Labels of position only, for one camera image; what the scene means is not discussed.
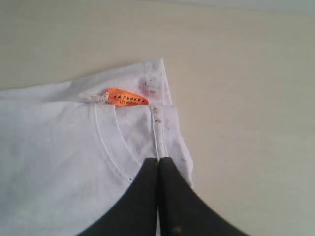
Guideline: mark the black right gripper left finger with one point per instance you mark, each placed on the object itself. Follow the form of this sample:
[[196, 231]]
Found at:
[[135, 213]]

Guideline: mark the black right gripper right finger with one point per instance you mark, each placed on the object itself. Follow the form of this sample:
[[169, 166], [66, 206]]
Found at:
[[182, 212]]

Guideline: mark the white t-shirt red Chinese lettering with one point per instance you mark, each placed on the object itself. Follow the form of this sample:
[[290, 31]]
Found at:
[[67, 155]]

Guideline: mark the orange neck label tag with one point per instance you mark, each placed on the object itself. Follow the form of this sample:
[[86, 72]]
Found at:
[[123, 98]]

